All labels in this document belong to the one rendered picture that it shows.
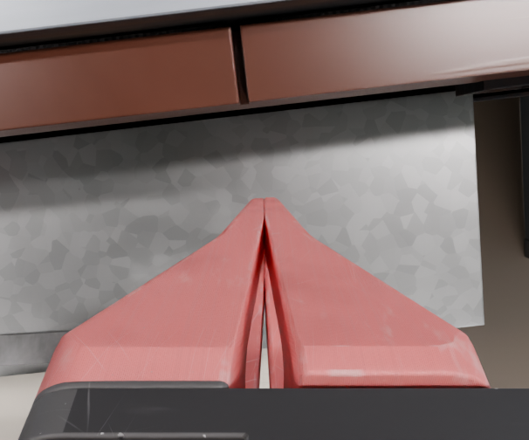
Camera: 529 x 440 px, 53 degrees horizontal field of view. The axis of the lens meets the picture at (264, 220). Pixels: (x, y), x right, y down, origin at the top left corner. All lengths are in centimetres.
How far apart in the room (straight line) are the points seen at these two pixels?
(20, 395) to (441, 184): 79
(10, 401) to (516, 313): 103
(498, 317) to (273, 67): 106
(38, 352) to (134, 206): 15
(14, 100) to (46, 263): 20
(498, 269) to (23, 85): 109
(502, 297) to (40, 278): 101
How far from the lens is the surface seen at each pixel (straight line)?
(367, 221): 45
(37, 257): 49
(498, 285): 127
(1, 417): 106
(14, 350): 52
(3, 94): 32
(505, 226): 125
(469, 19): 32
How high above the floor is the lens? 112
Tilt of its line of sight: 81 degrees down
